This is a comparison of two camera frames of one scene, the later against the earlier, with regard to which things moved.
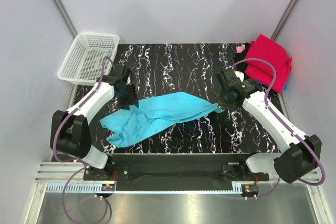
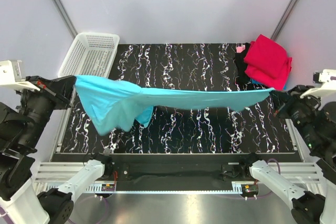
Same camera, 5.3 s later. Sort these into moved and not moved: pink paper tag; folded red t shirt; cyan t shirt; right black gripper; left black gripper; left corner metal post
Moved: right black gripper; left black gripper; cyan t shirt
Not moved: pink paper tag; folded red t shirt; left corner metal post
